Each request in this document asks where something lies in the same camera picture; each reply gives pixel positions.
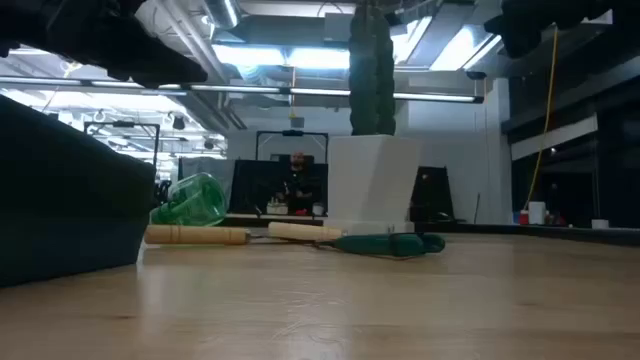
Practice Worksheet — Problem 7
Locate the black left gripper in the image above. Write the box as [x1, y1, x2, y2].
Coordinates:
[107, 47, 209, 89]

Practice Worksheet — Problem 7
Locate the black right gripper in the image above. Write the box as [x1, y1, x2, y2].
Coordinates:
[483, 0, 557, 59]

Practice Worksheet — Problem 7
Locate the green transparent spray bottle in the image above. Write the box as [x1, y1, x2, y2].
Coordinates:
[149, 172, 229, 227]

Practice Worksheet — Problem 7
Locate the beige green-trimmed gardening bag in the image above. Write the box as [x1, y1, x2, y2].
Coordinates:
[0, 94, 157, 289]

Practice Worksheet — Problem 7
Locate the wooden handled metal garden tool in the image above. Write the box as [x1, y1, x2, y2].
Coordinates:
[144, 224, 281, 247]

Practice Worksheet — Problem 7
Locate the wooden handled hand rake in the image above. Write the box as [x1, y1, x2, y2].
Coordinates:
[268, 221, 351, 246]

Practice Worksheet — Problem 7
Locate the tall green cactus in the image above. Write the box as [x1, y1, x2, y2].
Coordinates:
[348, 0, 397, 137]

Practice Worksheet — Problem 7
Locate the long horizontal light bar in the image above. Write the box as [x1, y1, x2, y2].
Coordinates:
[0, 74, 485, 105]

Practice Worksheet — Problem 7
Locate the person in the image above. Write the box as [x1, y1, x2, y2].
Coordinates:
[276, 151, 321, 216]

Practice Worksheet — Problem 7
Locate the white cylindrical roll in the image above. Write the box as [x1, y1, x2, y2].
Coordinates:
[528, 201, 547, 226]

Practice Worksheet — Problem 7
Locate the white square planter pot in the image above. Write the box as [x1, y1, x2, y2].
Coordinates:
[323, 133, 421, 236]

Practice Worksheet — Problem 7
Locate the black metal rig frame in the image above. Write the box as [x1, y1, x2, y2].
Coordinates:
[255, 130, 330, 166]
[83, 121, 161, 167]

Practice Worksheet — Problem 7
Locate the yellow hanging cable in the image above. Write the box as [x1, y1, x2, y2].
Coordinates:
[523, 27, 560, 211]

